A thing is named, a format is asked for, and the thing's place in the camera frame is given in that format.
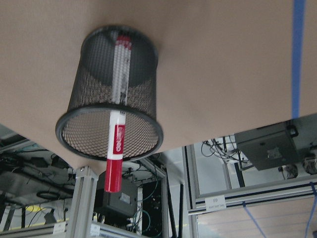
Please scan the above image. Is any red marker pen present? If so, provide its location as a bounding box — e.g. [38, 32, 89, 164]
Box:
[105, 35, 132, 192]

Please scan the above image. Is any near black mesh pen cup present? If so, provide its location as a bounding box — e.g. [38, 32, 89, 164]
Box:
[55, 25, 163, 161]

